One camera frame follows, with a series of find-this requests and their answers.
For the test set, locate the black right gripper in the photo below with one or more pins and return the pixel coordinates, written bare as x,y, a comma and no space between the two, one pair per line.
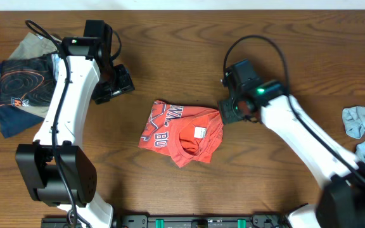
226,112

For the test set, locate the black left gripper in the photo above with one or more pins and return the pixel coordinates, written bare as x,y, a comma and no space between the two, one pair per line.
127,85

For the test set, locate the red orange soccer t-shirt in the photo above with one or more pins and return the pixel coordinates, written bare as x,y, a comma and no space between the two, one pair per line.
184,133

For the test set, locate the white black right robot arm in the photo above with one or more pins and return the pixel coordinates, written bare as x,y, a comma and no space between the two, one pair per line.
338,172

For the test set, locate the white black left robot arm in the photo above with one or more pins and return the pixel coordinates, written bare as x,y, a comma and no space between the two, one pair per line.
54,167

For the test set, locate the black folded graphic shirt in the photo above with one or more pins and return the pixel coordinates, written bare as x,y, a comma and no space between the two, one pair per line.
28,82

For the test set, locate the khaki folded garment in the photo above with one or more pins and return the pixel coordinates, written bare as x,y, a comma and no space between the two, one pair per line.
31,47

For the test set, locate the navy folded garment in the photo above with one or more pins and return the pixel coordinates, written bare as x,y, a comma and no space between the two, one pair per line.
14,120

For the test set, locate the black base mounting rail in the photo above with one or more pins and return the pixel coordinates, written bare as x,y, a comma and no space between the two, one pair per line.
261,220

